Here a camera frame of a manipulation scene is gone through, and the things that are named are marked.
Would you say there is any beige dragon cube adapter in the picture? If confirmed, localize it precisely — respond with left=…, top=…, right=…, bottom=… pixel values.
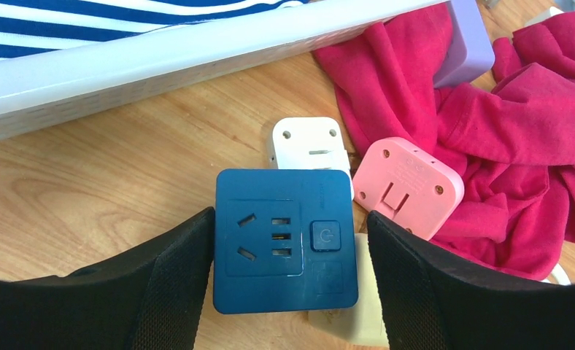
left=308, top=233, right=389, bottom=348

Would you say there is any pink square plug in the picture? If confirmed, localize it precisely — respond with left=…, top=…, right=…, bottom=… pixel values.
left=352, top=137, right=465, bottom=241

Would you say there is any purple USB power strip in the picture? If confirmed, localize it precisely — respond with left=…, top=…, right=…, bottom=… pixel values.
left=433, top=0, right=495, bottom=88

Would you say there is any magenta cloth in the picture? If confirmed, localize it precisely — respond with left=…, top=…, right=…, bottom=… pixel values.
left=314, top=4, right=575, bottom=281

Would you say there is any white USB charger plug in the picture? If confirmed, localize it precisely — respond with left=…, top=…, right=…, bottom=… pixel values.
left=245, top=117, right=354, bottom=214

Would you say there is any blue cube adapter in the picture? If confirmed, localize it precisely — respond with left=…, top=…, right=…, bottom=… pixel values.
left=213, top=168, right=359, bottom=314

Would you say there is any white plastic basket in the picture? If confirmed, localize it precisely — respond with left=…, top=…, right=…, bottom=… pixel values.
left=0, top=1, right=428, bottom=139

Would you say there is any blue striped cloth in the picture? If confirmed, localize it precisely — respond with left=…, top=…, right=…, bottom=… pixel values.
left=0, top=0, right=303, bottom=61

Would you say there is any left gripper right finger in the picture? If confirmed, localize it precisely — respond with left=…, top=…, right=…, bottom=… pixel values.
left=367, top=211, right=575, bottom=349

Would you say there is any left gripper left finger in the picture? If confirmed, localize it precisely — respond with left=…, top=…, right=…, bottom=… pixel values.
left=0, top=208, right=215, bottom=349

